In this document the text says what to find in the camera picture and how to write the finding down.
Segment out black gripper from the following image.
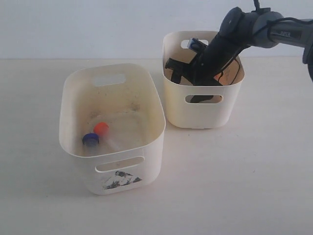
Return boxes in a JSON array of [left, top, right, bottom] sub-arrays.
[[165, 34, 244, 103]]

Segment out orange-capped clear tube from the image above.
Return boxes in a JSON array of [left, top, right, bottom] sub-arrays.
[[214, 70, 230, 86], [93, 122, 122, 152]]

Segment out blue-capped clear tube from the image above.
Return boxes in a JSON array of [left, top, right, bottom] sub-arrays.
[[82, 133, 100, 156]]

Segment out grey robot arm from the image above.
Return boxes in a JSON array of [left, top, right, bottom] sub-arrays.
[[165, 7, 313, 86]]

